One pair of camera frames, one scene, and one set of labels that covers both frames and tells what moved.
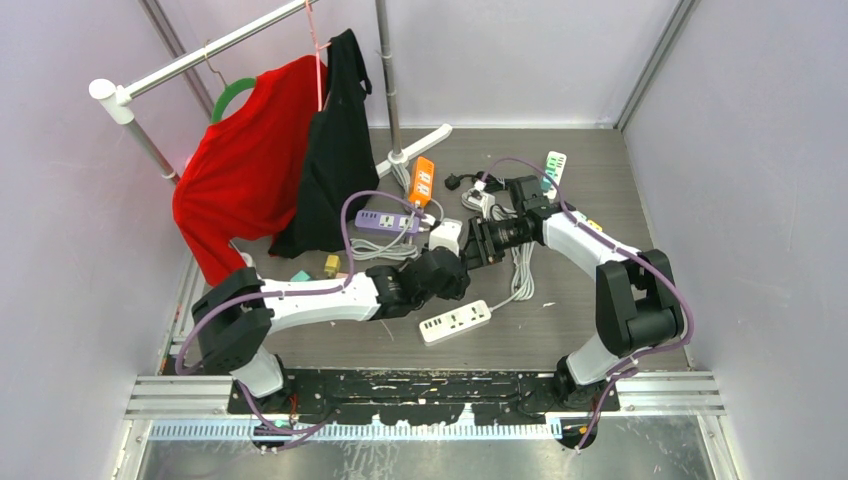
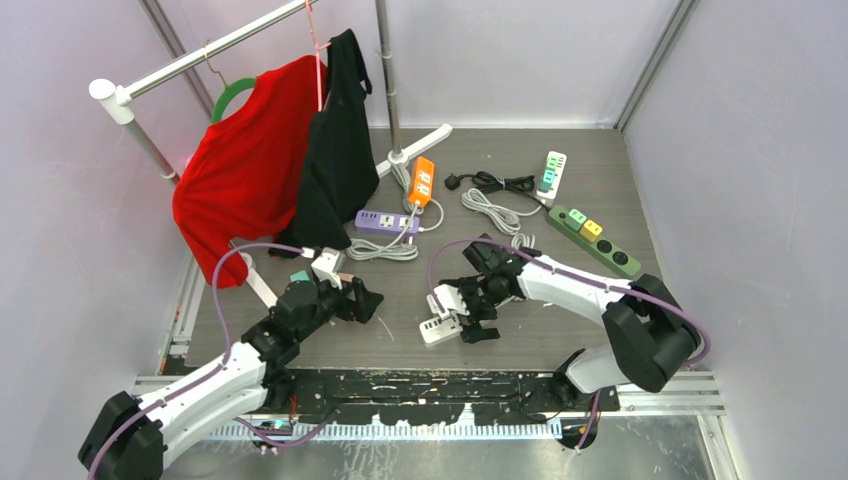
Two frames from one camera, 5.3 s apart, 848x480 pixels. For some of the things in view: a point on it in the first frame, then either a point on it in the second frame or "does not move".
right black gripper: [480, 248] to [472, 329]
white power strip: [455, 322] does not move
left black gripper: [454, 287] to [358, 308]
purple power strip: [388, 221] does not move
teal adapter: [300, 276] does not move
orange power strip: [423, 187] does not move
